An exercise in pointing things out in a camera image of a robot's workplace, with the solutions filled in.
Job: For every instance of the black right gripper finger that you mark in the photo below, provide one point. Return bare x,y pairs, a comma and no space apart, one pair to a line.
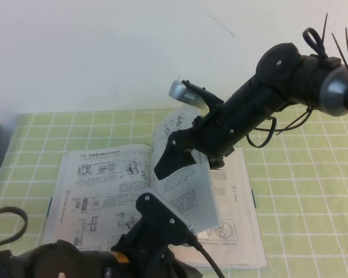
174,156
216,162

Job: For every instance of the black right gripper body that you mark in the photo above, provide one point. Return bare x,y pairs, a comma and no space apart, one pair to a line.
217,133

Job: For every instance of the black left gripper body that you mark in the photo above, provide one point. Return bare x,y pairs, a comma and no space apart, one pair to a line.
139,266

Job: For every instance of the illustrated technical book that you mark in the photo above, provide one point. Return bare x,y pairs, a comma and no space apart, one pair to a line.
104,179

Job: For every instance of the green white checkered tablecloth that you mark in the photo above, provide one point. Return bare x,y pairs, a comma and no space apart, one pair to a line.
304,202

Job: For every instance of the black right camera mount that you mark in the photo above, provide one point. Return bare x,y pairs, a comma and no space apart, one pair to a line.
208,97

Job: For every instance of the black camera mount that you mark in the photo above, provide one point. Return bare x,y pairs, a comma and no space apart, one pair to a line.
208,97
156,214

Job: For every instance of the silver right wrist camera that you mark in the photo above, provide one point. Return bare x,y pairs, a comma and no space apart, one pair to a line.
182,92

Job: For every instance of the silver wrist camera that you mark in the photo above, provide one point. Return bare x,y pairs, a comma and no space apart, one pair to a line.
182,92
188,223

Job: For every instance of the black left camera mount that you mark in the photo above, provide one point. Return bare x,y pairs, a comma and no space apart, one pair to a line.
156,214

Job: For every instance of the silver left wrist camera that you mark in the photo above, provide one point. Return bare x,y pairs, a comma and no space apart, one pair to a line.
188,223

